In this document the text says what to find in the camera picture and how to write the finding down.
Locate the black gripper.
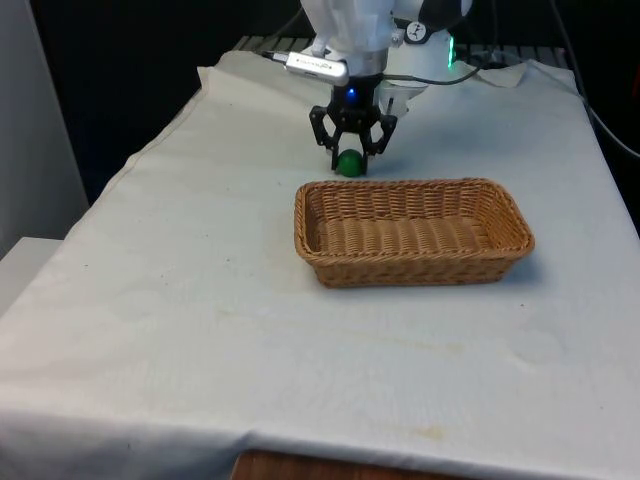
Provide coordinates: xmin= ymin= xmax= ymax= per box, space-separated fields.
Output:
xmin=307 ymin=73 xmax=399 ymax=175

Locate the green ball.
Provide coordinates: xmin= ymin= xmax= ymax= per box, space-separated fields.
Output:
xmin=335 ymin=148 xmax=365 ymax=179

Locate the brown wicker basket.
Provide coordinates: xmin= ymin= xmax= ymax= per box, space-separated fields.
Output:
xmin=293 ymin=177 xmax=536 ymax=290

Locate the pale locker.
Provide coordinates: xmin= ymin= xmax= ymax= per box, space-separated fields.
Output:
xmin=0 ymin=0 xmax=91 ymax=261

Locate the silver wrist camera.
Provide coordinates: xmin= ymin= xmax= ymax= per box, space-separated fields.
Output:
xmin=281 ymin=50 xmax=350 ymax=86

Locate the black cable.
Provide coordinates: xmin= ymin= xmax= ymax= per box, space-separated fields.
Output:
xmin=383 ymin=58 xmax=524 ymax=86
xmin=258 ymin=7 xmax=307 ymax=65

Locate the grey cable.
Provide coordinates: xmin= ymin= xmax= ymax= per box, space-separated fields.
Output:
xmin=551 ymin=0 xmax=640 ymax=157

